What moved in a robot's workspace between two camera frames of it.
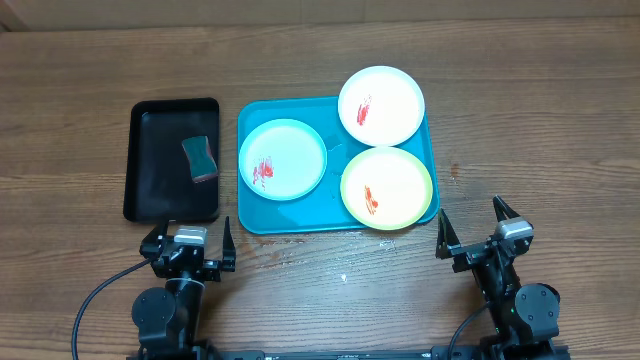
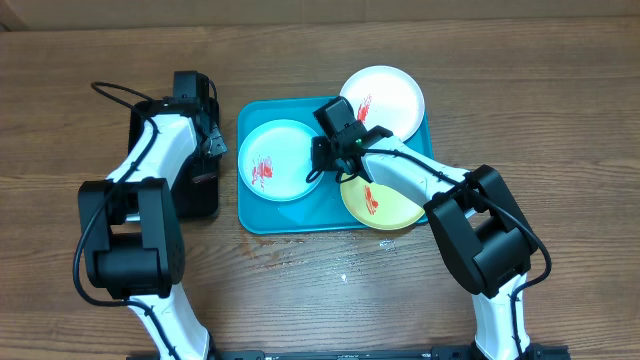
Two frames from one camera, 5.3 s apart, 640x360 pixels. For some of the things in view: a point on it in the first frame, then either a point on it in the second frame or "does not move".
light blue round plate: [282, 160] does not move
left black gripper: [210, 271] to [220, 146]
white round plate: [381, 106] does not move
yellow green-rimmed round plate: [386, 188] does not move
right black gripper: [473, 254] to [329, 150]
